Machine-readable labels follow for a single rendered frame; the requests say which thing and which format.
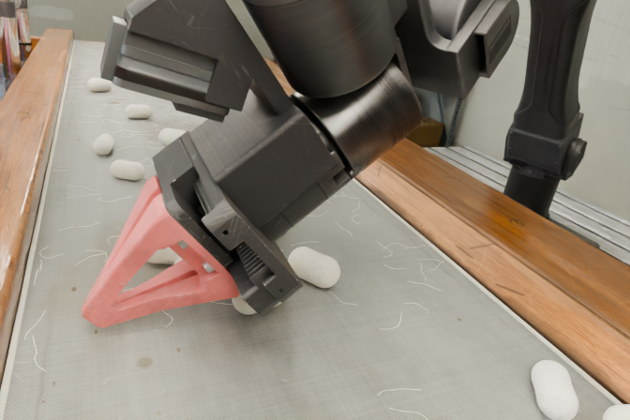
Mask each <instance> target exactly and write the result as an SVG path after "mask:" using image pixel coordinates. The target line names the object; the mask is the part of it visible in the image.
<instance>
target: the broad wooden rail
mask: <svg viewBox="0 0 630 420"><path fill-rule="evenodd" d="M262 57H263V56H262ZM263 59H264V61H265V62H266V64H267V65H268V66H269V67H270V69H271V70H272V72H273V73H274V75H275V76H276V78H277V80H278V81H279V83H280V84H281V86H282V87H283V89H284V90H285V92H286V94H287V95H288V97H289V96H290V95H291V94H292V93H294V92H295V90H293V89H292V88H291V86H290V85H289V83H288V82H287V80H286V78H285V76H284V75H283V73H282V71H281V69H280V68H279V66H278V65H277V64H276V63H274V62H272V61H270V60H269V59H267V58H265V57H263ZM354 179H355V180H356V181H358V182H359V183H360V184H361V185H362V186H364V187H365V188H366V189H367V190H369V191H370V192H371V193H372V194H373V195H374V196H376V197H377V198H378V199H379V200H380V201H382V202H383V203H384V204H385V205H387V206H388V207H389V208H390V209H391V210H393V211H394V212H395V213H396V214H397V215H398V216H400V217H401V218H402V219H403V220H405V221H406V222H407V223H408V224H409V225H411V226H412V227H413V228H414V229H415V230H417V231H418V232H419V233H420V234H421V235H423V236H424V237H425V238H426V239H427V240H428V241H429V242H430V243H431V244H432V245H434V246H435V247H436V248H437V249H439V250H440V251H441V252H442V253H443V254H444V255H446V256H447V257H448V258H449V259H450V260H452V261H453V262H454V263H455V264H457V265H458V266H459V267H460V268H461V269H463V270H464V271H465V272H466V273H467V274H468V275H470V276H471V277H472V278H473V279H475V280H476V281H477V282H478V283H479V284H481V285H482V286H483V287H484V288H485V289H487V290H488V291H489V292H490V293H491V294H493V295H494V296H495V297H496V298H497V299H499V300H500V301H501V302H502V303H503V304H505V305H506V306H507V307H508V308H510V309H511V310H512V311H513V312H514V313H515V314H517V315H518V316H519V318H520V319H522V320H523V321H524V322H525V323H527V324H528V325H529V326H530V327H531V328H533V329H534V330H535V331H536V332H537V333H538V334H540V335H541V336H542V337H543V338H545V339H546V340H547V341H548V342H549V343H551V344H552V345H553V346H554V347H555V348H557V349H558V350H559V351H560V352H561V353H563V354H564V355H565V356H566V357H567V358H569V359H570V360H571V361H572V362H573V363H575V364H576V365H577V366H578V367H579V368H581V369H582V370H583V371H584V372H585V373H587V374H588V375H589V376H590V377H591V378H593V379H594V380H595V381H596V382H597V383H599V384H600V385H601V386H602V387H604V388H605V389H606V390H607V391H608V392H609V393H610V394H611V395H612V396H614V397H615V398H616V399H618V400H619V401H620V402H621V403H622V404H630V267H629V266H628V265H626V264H624V263H623V262H620V261H618V260H617V259H615V258H613V257H611V256H610V255H608V254H606V253H605V252H604V251H602V250H600V249H598V248H597V247H594V246H592V245H591V244H589V243H587V242H585V241H584V240H582V239H580V238H578V237H577V236H575V235H573V234H572V233H570V232H568V231H567V230H565V229H563V228H561V227H560V226H558V225H556V224H554V223H553V222H551V221H549V220H547V219H546V218H544V217H541V216H540V215H538V214H536V213H534V211H532V210H530V209H528V208H527V207H525V206H523V205H522V204H520V203H518V202H516V201H514V200H512V199H510V198H509V197H507V196H505V195H503V194H502V193H501V192H499V191H497V190H496V189H494V188H492V187H490V186H488V185H486V184H484V183H483V182H481V181H479V180H477V179H476V178H474V177H472V176H471V175H469V174H467V173H465V172H464V171H462V170H460V169H459V168H457V167H455V166H453V165H452V164H450V163H448V162H446V161H445V160H443V159H441V158H439V157H437V156H435V155H433V154H431V153H429V152H428V151H427V150H425V149H424V148H422V147H420V146H419V145H417V144H415V143H414V142H411V141H409V140H408V139H406V138H404V139H403V140H401V141H400V142H399V143H397V144H396V145H395V146H394V147H392V148H391V149H390V150H389V151H387V152H386V153H385V154H384V155H382V156H381V157H380V158H378V159H377V160H376V161H375V162H373V163H372V164H371V165H370V166H368V167H367V168H366V169H365V170H363V171H362V172H361V173H359V174H358V175H357V176H356V177H354Z"/></svg>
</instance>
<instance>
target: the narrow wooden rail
mask: <svg viewBox="0 0 630 420"><path fill-rule="evenodd" d="M73 42H74V34H73V30H71V29H63V28H52V27H48V28H47V29H46V30H45V32H44V34H43V35H42V37H41V40H40V41H39V42H38V43H37V45H36V47H35V48H34V50H33V51H32V52H31V54H30V55H29V57H28V58H27V60H26V62H25V63H24V65H23V66H22V68H21V70H20V72H19V73H18V75H17V76H16V78H15V80H14V81H13V83H12V84H11V86H10V87H9V89H8V90H7V92H6V93H5V95H4V97H3V98H2V100H1V101H0V391H1V386H2V381H3V377H4V373H5V368H6V363H7V359H8V351H9V346H10V341H11V337H12V333H13V328H14V323H15V319H16V315H17V310H18V305H19V301H20V297H21V292H22V287H23V280H24V275H25V270H26V265H27V262H28V257H29V252H30V247H31V243H32V239H33V234H34V229H35V225H36V221H37V216H38V208H39V204H40V199H41V194H42V189H43V186H44V181H45V176H46V171H47V168H48V163H49V158H50V153H51V150H52V145H53V136H54V132H55V128H56V123H57V118H58V114H59V110H60V105H61V100H62V96H63V92H64V87H65V82H66V77H67V74H68V65H69V60H70V56H71V52H72V47H73Z"/></svg>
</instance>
